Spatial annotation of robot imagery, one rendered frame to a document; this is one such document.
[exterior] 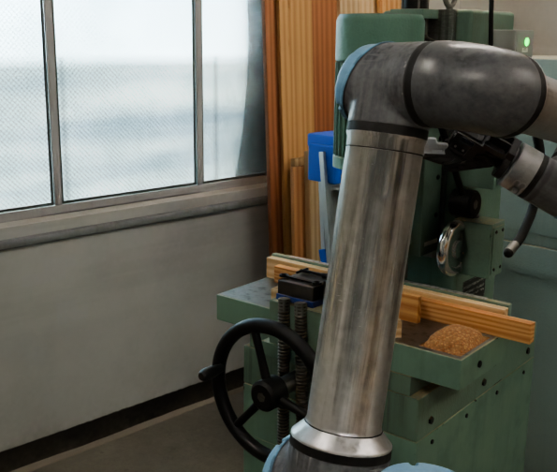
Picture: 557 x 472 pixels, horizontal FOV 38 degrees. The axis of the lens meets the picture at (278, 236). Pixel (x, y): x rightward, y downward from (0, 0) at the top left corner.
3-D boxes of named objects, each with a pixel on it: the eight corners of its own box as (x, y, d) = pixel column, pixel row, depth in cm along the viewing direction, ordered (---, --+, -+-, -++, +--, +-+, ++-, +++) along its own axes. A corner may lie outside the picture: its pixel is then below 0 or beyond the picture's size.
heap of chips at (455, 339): (418, 346, 154) (419, 331, 153) (449, 328, 163) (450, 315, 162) (460, 356, 148) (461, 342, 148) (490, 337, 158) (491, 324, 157)
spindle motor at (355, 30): (315, 169, 169) (318, 13, 162) (362, 160, 182) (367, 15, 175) (388, 179, 158) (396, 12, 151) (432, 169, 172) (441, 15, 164)
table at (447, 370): (184, 330, 177) (184, 303, 176) (273, 297, 201) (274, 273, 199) (435, 409, 141) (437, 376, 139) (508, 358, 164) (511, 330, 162)
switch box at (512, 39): (484, 104, 181) (490, 29, 178) (504, 101, 189) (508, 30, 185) (511, 105, 178) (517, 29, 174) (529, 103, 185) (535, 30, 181)
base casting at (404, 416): (241, 382, 183) (241, 343, 181) (378, 317, 227) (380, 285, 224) (418, 444, 156) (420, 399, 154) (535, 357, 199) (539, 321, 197)
